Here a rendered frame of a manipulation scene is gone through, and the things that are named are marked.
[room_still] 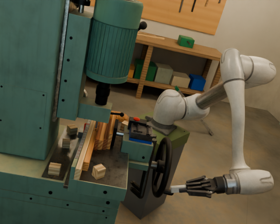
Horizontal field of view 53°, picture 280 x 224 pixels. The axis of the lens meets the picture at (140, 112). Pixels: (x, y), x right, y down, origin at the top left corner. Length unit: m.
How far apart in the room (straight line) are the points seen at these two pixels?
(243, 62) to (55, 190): 1.04
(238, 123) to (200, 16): 3.32
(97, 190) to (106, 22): 0.60
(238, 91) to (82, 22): 0.78
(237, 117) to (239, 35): 3.53
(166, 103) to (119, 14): 0.95
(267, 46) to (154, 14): 1.91
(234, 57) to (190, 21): 3.15
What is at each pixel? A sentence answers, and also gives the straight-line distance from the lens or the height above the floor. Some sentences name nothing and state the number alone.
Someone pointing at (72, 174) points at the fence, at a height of 0.92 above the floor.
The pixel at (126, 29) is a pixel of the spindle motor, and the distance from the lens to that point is 1.06.
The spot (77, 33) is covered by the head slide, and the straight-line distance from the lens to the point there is 1.08.
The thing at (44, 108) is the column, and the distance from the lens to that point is 1.16.
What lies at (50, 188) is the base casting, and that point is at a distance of 1.23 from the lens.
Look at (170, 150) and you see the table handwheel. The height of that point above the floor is 0.94.
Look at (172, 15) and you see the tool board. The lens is 4.52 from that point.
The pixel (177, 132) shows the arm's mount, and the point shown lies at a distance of 2.01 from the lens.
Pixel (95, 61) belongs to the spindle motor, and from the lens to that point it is 1.09.
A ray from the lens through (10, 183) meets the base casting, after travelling 1.27.
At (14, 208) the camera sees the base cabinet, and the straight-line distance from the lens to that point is 1.35.
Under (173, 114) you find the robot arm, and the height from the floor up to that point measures 0.84.
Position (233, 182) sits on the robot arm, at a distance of 1.33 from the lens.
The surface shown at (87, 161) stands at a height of 0.94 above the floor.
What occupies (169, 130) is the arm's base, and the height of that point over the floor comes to 0.71.
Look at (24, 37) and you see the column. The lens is 1.10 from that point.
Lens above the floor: 1.59
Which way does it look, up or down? 25 degrees down
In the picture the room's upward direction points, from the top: 15 degrees clockwise
